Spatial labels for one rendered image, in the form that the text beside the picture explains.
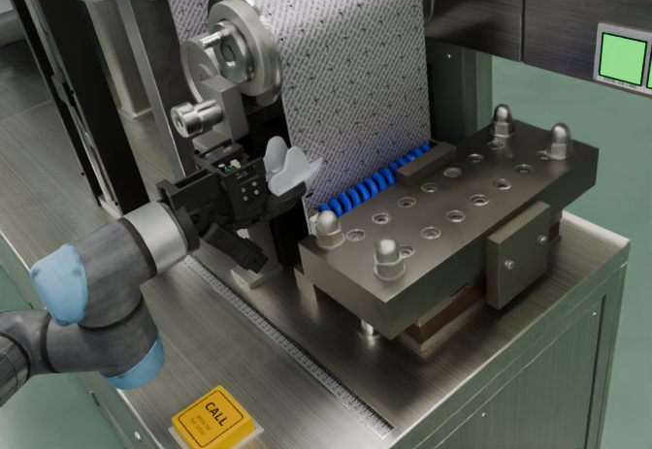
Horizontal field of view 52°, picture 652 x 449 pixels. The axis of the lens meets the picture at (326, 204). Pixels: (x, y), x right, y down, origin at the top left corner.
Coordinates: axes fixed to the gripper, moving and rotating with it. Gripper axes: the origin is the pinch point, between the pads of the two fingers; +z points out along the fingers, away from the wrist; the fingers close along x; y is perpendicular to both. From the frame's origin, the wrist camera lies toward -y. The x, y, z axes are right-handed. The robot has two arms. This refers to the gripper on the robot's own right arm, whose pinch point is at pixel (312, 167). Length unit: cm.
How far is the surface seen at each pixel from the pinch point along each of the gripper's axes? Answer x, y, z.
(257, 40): 0.9, 18.3, -3.6
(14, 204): 62, -19, -27
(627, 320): 5, -109, 103
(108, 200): 43.5, -16.5, -15.3
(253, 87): 3.6, 11.8, -3.9
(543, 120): 95, -110, 186
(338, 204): -3.0, -5.0, 0.8
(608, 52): -22.2, 9.8, 29.0
